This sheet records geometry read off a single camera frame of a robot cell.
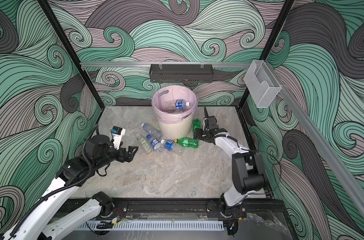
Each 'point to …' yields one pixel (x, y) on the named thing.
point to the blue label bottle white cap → (171, 105)
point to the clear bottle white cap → (153, 131)
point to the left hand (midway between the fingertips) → (130, 144)
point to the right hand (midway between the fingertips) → (200, 134)
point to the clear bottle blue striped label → (156, 145)
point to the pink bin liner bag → (173, 93)
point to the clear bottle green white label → (144, 143)
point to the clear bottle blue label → (169, 145)
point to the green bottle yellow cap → (187, 142)
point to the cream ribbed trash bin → (176, 131)
